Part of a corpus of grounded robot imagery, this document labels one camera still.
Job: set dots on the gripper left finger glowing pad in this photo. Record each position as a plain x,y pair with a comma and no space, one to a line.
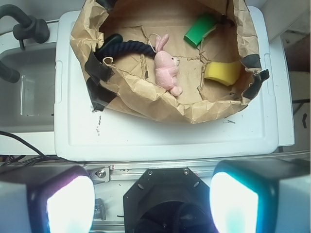
46,199

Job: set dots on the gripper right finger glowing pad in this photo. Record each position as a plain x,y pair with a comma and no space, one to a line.
261,196

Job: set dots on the yellow sponge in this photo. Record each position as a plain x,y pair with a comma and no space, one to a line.
224,73

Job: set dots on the green sponge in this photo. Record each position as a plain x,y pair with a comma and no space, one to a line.
196,32

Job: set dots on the white plastic bin lid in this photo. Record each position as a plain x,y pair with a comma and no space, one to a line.
82,134

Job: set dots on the clear plastic container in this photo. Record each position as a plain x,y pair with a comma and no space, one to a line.
28,105

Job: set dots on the brown paper bag tray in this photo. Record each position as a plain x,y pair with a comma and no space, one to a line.
114,42

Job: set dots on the pink plush bunny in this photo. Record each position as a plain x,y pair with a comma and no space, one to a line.
166,67

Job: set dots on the metal corner bracket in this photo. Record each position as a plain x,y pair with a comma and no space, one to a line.
100,174

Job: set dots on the aluminium extrusion rail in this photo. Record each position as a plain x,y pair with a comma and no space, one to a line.
133,170

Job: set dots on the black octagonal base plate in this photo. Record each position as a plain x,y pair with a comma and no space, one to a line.
168,200

